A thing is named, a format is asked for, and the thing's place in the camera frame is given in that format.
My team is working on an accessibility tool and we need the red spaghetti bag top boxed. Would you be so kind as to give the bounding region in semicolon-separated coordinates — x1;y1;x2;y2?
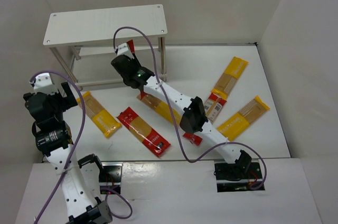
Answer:
127;40;146;100

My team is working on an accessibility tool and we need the red spaghetti bag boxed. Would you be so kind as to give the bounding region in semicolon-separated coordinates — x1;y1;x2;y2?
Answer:
117;107;171;157
127;40;146;100

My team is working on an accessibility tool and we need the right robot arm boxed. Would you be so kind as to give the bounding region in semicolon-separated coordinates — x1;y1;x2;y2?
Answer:
111;49;252;175

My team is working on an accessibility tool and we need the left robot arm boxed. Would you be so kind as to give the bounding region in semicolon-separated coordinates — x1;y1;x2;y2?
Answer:
23;77;112;223

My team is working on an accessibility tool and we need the white two-tier shelf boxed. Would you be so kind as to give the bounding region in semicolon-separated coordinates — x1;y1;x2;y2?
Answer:
43;4;167;90

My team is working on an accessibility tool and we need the yellow spaghetti bag left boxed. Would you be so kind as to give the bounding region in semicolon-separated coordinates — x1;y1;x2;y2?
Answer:
82;91;121;138

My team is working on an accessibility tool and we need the yellow spaghetti bag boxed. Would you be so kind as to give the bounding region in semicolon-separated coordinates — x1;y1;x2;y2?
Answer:
82;91;121;138
217;96;270;142
211;57;249;100
137;92;174;124

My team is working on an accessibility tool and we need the yellow spaghetti bag centre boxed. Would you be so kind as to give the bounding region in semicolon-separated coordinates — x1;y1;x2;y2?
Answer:
137;92;174;124

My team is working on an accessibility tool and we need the red spaghetti bag lower centre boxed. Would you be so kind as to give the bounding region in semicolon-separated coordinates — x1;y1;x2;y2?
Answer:
117;107;171;157

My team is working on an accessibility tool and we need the red spaghetti bag label side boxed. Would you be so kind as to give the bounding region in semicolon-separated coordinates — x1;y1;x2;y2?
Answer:
183;93;227;146

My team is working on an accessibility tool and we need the yellow spaghetti bag upper right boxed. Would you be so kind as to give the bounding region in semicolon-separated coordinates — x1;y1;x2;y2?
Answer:
211;57;249;100

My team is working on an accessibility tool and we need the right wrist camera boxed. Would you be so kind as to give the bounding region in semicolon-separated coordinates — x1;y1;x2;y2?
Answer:
116;43;133;58

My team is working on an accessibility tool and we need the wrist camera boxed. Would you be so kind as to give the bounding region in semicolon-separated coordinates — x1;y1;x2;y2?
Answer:
30;73;59;95
116;43;133;58

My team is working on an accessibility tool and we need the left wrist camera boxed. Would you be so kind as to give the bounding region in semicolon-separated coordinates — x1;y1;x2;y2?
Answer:
30;73;59;95

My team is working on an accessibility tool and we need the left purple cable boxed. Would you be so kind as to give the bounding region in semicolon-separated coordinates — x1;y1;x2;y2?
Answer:
29;70;133;224

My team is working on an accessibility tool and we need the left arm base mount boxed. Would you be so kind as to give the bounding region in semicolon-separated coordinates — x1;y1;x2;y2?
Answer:
99;162;123;195

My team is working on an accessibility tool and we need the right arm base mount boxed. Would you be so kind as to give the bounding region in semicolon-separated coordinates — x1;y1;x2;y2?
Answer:
214;161;265;193

